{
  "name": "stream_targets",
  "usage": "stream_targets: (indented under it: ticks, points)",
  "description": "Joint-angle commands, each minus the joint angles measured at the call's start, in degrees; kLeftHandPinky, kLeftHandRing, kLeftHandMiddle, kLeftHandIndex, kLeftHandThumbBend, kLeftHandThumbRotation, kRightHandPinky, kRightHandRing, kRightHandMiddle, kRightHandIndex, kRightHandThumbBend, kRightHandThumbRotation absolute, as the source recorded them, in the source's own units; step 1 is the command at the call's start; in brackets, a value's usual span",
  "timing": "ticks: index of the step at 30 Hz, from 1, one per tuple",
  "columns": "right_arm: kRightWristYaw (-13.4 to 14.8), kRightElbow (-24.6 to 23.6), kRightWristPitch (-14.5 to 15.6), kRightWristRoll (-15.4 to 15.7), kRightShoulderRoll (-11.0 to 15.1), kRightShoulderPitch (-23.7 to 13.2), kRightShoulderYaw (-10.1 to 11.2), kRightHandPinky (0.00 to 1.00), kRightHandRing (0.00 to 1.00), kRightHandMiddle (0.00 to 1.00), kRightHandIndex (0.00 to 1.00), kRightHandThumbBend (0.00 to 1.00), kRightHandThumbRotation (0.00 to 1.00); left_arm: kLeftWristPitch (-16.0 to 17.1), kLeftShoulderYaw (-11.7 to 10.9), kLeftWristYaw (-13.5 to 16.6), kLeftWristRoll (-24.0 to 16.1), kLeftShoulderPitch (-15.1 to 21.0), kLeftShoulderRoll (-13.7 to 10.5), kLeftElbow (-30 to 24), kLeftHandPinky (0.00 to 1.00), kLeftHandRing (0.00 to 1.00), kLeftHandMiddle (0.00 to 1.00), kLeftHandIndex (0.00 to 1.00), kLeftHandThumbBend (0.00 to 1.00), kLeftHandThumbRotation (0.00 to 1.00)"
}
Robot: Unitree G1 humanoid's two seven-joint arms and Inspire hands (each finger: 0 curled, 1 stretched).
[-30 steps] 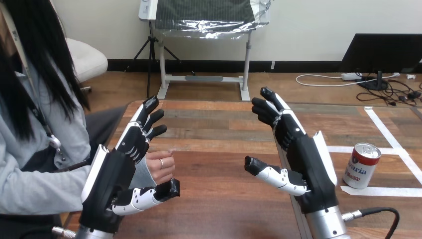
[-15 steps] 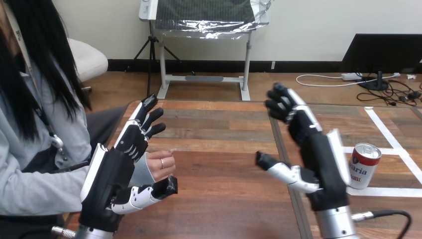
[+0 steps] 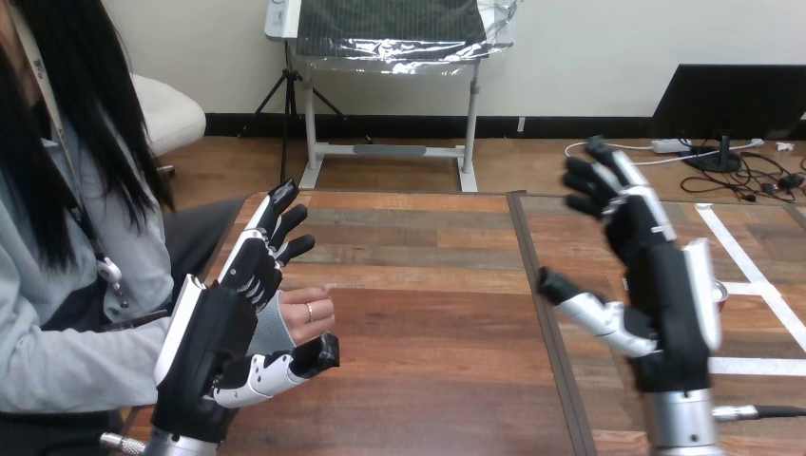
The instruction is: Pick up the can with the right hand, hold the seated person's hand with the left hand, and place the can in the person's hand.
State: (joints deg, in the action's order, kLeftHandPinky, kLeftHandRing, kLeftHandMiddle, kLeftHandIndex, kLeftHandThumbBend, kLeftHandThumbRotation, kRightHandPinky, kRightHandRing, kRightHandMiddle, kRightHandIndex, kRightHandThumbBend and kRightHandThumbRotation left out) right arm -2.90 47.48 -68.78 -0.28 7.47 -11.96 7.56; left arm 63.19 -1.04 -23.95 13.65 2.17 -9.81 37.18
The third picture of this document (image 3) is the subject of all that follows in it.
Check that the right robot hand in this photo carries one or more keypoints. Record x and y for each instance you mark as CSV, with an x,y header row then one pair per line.
x,y
667,296

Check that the person's body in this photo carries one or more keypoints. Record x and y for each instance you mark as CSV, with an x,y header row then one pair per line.
x,y
63,189

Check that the red and white drink can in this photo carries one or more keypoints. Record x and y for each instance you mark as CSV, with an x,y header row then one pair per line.
x,y
720,296

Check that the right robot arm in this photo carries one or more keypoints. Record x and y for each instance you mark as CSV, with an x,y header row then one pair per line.
x,y
683,421

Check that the black tripod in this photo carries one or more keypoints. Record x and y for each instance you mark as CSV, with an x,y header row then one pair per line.
x,y
288,94

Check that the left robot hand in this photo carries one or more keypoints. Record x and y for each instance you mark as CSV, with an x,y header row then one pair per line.
x,y
208,340

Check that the white power strip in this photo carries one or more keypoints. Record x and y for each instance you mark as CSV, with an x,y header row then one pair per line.
x,y
670,146

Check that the person's hand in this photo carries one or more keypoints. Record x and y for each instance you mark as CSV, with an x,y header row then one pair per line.
x,y
312,315

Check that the small white plug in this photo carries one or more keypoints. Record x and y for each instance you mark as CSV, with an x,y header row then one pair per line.
x,y
785,146

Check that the foil sheet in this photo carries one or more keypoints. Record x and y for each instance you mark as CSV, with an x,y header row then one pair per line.
x,y
390,28

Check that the person's forearm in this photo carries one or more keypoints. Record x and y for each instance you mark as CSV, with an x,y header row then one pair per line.
x,y
82,371

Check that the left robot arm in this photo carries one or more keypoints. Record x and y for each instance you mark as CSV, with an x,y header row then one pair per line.
x,y
179,445

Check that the dark screen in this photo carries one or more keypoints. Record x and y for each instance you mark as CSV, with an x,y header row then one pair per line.
x,y
730,94

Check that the white cushioned chair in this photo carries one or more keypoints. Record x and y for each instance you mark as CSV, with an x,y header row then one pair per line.
x,y
167,116

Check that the white desk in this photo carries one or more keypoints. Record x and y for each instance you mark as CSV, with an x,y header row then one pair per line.
x,y
469,132

